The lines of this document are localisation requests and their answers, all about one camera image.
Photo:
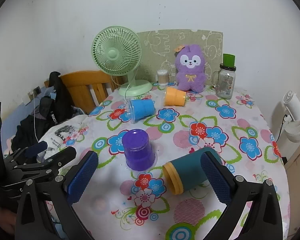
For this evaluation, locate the glass jar with green lid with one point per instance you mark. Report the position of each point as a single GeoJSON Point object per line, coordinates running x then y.
{"type": "Point", "coordinates": [225, 85]}

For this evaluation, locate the cotton swab container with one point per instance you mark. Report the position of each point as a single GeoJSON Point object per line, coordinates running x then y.
{"type": "Point", "coordinates": [163, 78]}

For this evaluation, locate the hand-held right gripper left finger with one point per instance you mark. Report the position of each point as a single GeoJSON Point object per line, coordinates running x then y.
{"type": "Point", "coordinates": [82, 178]}

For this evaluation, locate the wall socket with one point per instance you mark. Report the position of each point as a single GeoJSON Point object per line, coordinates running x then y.
{"type": "Point", "coordinates": [36, 90]}

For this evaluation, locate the floral tablecloth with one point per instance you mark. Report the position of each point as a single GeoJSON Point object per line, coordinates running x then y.
{"type": "Point", "coordinates": [230, 135]}

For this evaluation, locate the green desk fan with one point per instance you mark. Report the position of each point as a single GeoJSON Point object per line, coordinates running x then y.
{"type": "Point", "coordinates": [113, 55]}

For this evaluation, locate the teal cup with orange rim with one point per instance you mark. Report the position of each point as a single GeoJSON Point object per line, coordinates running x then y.
{"type": "Point", "coordinates": [190, 165]}

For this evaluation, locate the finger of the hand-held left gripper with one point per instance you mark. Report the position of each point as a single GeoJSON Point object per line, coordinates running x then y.
{"type": "Point", "coordinates": [36, 147]}
{"type": "Point", "coordinates": [62, 156]}

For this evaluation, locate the black jacket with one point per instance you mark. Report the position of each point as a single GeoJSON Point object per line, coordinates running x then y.
{"type": "Point", "coordinates": [48, 112]}

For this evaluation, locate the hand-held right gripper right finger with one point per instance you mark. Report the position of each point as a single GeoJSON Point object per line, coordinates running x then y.
{"type": "Point", "coordinates": [216, 178]}

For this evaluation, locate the purple plastic cup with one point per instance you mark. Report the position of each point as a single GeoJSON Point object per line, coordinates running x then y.
{"type": "Point", "coordinates": [137, 150]}

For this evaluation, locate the purple plush toy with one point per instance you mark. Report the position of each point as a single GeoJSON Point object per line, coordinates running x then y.
{"type": "Point", "coordinates": [190, 76]}

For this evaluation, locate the white standing fan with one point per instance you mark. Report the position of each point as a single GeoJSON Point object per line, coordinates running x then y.
{"type": "Point", "coordinates": [298, 120]}

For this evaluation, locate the elephant print board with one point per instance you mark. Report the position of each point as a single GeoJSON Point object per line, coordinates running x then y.
{"type": "Point", "coordinates": [160, 45]}

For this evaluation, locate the orange plastic cup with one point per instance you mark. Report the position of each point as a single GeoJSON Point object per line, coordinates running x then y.
{"type": "Point", "coordinates": [175, 97]}

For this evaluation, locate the white printed cloth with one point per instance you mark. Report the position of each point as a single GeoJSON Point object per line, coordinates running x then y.
{"type": "Point", "coordinates": [65, 130]}

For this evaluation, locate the blue plastic cup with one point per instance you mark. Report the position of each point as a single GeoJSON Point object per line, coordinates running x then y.
{"type": "Point", "coordinates": [142, 108]}

